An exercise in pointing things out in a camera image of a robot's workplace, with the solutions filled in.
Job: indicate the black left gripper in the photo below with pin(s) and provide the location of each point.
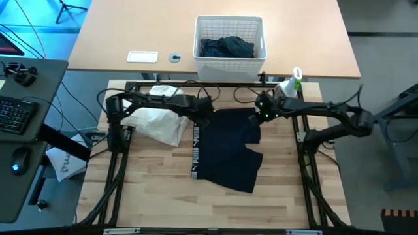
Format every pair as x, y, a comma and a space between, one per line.
204, 111

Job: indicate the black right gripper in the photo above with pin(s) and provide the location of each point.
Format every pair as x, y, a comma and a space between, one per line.
266, 107

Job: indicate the dark grey metal stand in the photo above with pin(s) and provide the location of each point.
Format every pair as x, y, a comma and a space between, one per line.
398, 111

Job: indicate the cream white garment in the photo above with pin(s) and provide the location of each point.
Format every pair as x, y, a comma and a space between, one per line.
156, 122

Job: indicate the black box orange stripes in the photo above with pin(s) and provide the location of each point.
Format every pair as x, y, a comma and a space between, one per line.
400, 218

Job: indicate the silver metal bracket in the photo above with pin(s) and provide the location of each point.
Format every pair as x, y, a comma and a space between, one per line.
121, 231
303, 232

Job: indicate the black desk support bar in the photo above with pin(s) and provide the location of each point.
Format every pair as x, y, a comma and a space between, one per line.
62, 143

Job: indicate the navy dotted garment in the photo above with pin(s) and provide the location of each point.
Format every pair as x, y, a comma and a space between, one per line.
210, 49

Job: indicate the grey desk grommet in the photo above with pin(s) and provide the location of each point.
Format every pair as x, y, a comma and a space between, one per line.
174, 58

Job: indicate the white plastic laundry basket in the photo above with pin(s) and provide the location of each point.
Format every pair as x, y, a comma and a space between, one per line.
228, 70

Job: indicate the backlit black keyboard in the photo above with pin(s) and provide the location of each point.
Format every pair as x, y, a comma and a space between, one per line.
14, 114

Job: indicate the black tripod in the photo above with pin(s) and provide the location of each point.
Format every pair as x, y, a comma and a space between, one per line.
67, 8

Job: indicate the small black knob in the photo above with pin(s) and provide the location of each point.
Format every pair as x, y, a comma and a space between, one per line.
41, 204

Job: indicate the dark tablet red edge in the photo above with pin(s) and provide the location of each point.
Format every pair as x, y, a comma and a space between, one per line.
8, 47

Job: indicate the black metal table frame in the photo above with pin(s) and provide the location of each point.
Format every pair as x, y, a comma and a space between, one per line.
307, 179

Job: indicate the flat white rectangular tray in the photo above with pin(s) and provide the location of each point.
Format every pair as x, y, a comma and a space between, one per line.
142, 56

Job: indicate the tan wooden desk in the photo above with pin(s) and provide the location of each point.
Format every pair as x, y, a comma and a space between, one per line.
294, 39

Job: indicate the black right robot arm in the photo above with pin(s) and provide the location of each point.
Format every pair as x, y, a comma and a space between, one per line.
333, 114

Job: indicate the dark grey desk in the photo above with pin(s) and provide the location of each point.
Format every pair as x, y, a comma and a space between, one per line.
19, 196

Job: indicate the black desk clamp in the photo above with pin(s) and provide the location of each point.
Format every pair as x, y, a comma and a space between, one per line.
19, 73

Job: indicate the dark plain fleece garment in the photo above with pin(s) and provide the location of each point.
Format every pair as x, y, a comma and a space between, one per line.
238, 47

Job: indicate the black computer mouse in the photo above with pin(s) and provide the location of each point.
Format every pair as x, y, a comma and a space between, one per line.
20, 161

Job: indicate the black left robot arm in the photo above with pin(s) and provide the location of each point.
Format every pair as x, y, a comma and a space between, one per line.
147, 102

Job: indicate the navy garment white lettered waistband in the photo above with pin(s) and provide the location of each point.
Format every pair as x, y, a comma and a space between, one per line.
225, 150

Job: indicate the white spray bottle green trigger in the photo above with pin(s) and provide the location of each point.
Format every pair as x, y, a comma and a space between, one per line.
290, 86

